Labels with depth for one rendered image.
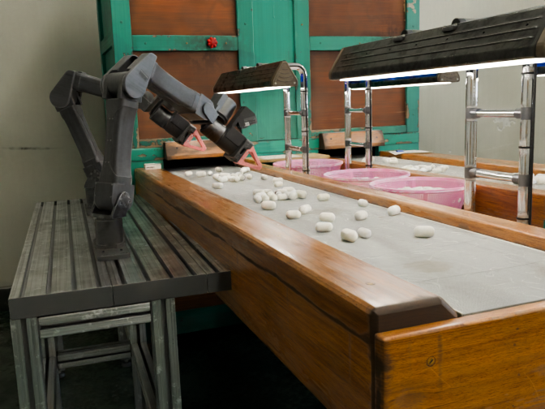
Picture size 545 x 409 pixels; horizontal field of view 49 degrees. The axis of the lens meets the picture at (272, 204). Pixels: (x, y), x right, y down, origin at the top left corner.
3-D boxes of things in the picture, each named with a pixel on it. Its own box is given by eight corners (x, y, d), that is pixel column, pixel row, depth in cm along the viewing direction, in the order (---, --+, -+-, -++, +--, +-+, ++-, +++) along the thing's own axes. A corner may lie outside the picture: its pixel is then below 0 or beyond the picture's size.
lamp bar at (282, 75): (272, 86, 166) (271, 60, 165) (212, 93, 223) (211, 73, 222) (298, 86, 169) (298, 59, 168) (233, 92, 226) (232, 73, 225)
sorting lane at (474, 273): (461, 331, 70) (462, 313, 70) (165, 177, 237) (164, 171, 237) (642, 294, 81) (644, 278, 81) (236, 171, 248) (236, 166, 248)
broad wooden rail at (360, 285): (374, 462, 69) (372, 309, 66) (137, 214, 236) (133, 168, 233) (458, 439, 73) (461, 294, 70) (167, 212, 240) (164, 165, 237)
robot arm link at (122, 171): (114, 211, 144) (126, 75, 143) (132, 213, 140) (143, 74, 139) (92, 209, 139) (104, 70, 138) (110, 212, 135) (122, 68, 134)
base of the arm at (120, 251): (119, 208, 149) (90, 211, 146) (127, 222, 130) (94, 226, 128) (122, 239, 150) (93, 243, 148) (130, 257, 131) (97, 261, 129)
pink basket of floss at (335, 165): (328, 193, 210) (328, 166, 209) (261, 191, 222) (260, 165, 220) (353, 182, 234) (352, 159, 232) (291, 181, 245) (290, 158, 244)
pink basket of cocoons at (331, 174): (374, 213, 169) (373, 180, 167) (306, 204, 188) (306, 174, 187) (426, 201, 186) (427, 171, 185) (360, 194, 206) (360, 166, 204)
